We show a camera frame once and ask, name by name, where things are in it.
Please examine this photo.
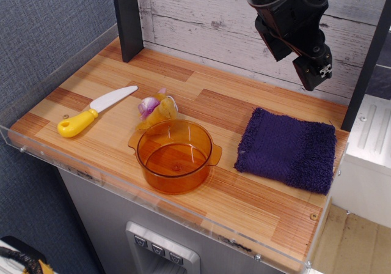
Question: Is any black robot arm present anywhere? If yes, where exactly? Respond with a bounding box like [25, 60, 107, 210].
[247, 0, 332, 91]

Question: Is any orange transparent plastic pot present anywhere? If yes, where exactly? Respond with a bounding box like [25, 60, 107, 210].
[128, 119, 222, 194]

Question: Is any plush taco toy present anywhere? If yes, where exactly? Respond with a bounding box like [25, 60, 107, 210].
[136, 88, 178, 130]

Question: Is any purple folded towel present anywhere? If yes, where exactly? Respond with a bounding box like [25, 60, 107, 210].
[234, 108, 337, 195]

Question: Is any black left vertical post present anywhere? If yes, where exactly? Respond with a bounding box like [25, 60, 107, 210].
[114, 0, 144, 62]

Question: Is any silver dispenser button panel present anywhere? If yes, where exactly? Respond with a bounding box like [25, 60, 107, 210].
[126, 221, 201, 273]

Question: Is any black right vertical post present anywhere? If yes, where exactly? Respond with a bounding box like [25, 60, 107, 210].
[341, 0, 390, 131]

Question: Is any white ribbed side unit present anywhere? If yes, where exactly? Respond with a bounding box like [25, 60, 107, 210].
[331, 95, 390, 228]

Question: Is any black vertical post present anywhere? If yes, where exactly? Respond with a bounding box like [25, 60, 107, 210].
[341, 0, 390, 131]
[114, 0, 144, 62]

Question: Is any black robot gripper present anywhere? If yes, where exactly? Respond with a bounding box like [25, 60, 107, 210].
[247, 0, 332, 91]

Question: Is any black yellow object corner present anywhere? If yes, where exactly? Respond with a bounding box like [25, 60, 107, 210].
[1, 236, 55, 273]

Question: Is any yellow handled toy knife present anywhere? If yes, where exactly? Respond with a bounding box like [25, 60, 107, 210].
[57, 86, 138, 138]

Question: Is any grey toy fridge cabinet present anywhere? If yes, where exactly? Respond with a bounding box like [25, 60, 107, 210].
[59, 169, 279, 273]

